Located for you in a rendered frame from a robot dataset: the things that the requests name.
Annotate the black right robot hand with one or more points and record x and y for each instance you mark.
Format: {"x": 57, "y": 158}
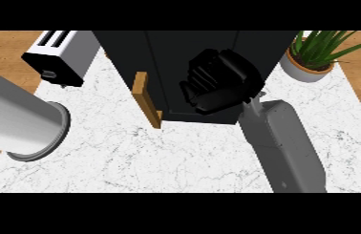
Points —
{"x": 222, "y": 81}

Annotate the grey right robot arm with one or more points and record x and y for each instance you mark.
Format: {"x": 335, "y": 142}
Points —
{"x": 282, "y": 145}

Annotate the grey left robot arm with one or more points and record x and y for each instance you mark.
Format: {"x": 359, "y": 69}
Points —
{"x": 29, "y": 123}

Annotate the dark cabinet body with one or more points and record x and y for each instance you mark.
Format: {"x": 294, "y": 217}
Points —
{"x": 164, "y": 66}

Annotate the green plant in white pot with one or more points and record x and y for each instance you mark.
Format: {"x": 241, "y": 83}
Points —
{"x": 313, "y": 58}

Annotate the white and black toaster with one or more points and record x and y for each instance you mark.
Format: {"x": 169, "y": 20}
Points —
{"x": 60, "y": 58}

